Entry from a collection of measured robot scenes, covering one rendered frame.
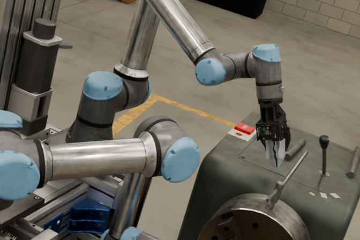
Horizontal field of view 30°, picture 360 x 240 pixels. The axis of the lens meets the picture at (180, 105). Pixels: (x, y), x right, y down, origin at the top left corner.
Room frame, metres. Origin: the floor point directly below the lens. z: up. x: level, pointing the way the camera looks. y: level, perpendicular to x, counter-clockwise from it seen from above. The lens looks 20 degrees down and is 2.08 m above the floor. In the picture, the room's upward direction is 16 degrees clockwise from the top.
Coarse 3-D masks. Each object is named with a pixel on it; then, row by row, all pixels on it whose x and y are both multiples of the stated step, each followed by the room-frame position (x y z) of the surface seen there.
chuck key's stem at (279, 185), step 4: (276, 184) 1.70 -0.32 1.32; (280, 184) 1.70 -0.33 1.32; (280, 188) 1.70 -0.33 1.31; (280, 192) 1.70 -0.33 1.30; (276, 196) 1.69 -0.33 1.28; (272, 200) 1.70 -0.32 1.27; (276, 200) 1.70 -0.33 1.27; (272, 204) 1.70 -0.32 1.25; (268, 208) 1.70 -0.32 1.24; (272, 208) 1.70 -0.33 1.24
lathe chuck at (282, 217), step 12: (228, 204) 1.76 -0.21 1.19; (240, 204) 1.72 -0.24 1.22; (252, 204) 1.71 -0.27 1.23; (264, 204) 1.72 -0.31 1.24; (276, 204) 1.74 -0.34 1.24; (216, 216) 1.70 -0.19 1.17; (240, 216) 1.68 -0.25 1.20; (252, 216) 1.67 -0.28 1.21; (264, 216) 1.66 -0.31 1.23; (276, 216) 1.67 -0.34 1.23; (288, 216) 1.71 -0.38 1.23; (204, 228) 1.71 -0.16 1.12; (216, 228) 1.70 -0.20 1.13; (240, 228) 1.68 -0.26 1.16; (252, 228) 1.67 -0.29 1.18; (264, 228) 1.66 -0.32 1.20; (276, 228) 1.65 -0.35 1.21; (288, 228) 1.65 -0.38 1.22; (300, 228) 1.71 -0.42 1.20
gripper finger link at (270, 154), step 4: (268, 140) 1.85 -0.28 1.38; (268, 144) 1.84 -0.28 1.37; (272, 144) 1.85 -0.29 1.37; (268, 148) 1.83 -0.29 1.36; (272, 148) 1.85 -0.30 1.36; (268, 152) 1.83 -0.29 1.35; (272, 152) 1.85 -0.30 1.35; (268, 156) 1.82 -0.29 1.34; (272, 156) 1.84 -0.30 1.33; (272, 160) 1.84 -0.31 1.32; (276, 160) 1.84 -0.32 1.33; (276, 164) 1.84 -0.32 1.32
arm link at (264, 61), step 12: (264, 48) 1.84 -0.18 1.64; (276, 48) 1.85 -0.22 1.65; (252, 60) 1.85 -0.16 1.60; (264, 60) 1.83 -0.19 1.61; (276, 60) 1.84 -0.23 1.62; (252, 72) 1.84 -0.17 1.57; (264, 72) 1.83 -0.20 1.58; (276, 72) 1.83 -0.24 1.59; (264, 84) 1.82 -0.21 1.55; (276, 84) 1.83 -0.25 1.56
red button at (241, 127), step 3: (240, 123) 2.23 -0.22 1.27; (243, 123) 2.24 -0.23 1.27; (237, 126) 2.19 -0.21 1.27; (240, 126) 2.20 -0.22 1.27; (243, 126) 2.20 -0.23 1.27; (246, 126) 2.21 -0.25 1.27; (249, 126) 2.22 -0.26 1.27; (237, 129) 2.18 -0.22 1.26; (240, 129) 2.18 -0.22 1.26; (243, 129) 2.18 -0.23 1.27; (246, 129) 2.19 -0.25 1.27; (249, 129) 2.20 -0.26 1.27; (252, 129) 2.21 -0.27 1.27; (243, 132) 2.18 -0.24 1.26; (246, 132) 2.17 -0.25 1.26; (249, 132) 2.17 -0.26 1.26
